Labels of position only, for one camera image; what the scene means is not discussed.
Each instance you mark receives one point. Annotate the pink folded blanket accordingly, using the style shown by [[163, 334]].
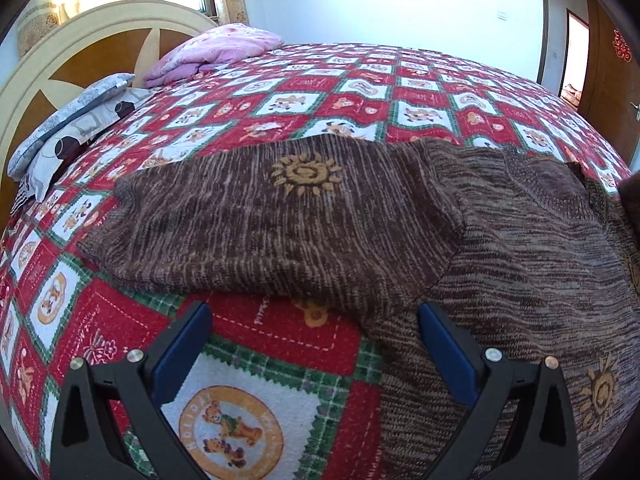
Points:
[[217, 46]]

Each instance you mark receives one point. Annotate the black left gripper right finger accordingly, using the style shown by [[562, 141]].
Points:
[[541, 442]]

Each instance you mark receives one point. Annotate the brown wooden door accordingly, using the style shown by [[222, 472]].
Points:
[[610, 85]]

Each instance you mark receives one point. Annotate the white black-dotted pillow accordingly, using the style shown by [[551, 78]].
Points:
[[57, 152]]

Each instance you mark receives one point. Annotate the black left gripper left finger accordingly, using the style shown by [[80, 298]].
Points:
[[86, 441]]

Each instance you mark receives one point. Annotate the red paper door decoration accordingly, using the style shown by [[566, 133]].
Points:
[[621, 48]]

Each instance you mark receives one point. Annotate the brown striped knit sweater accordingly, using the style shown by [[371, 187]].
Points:
[[528, 254]]

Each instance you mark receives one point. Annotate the silver door handle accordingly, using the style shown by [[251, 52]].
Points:
[[637, 111]]

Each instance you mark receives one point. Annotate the cream and brown headboard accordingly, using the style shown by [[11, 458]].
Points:
[[127, 36]]

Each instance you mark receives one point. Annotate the red patchwork bear quilt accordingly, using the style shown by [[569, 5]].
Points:
[[285, 388]]

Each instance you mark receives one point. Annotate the grey patterned pillow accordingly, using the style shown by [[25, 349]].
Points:
[[94, 95]]

